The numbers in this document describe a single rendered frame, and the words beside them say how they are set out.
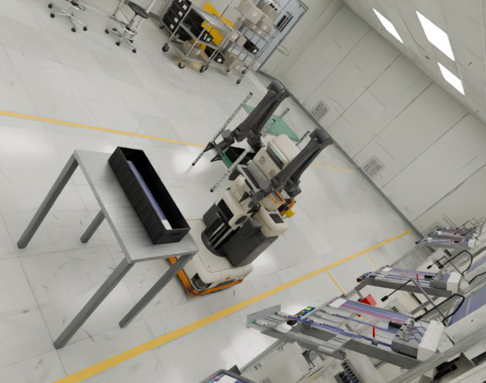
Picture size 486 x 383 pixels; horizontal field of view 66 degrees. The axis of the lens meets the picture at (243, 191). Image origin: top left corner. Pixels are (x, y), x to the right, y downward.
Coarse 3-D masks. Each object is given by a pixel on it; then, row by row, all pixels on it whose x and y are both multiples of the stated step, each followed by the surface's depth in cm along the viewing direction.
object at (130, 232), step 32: (96, 160) 198; (96, 192) 182; (32, 224) 216; (96, 224) 251; (128, 224) 180; (128, 256) 167; (160, 256) 180; (192, 256) 204; (160, 288) 216; (128, 320) 228
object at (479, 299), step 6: (474, 294) 222; (480, 294) 211; (468, 300) 217; (474, 300) 207; (480, 300) 197; (456, 306) 223; (462, 306) 213; (468, 306) 203; (474, 306) 194; (480, 306) 185; (456, 312) 209; (462, 312) 199; (468, 312) 190; (456, 318) 195; (450, 324) 192
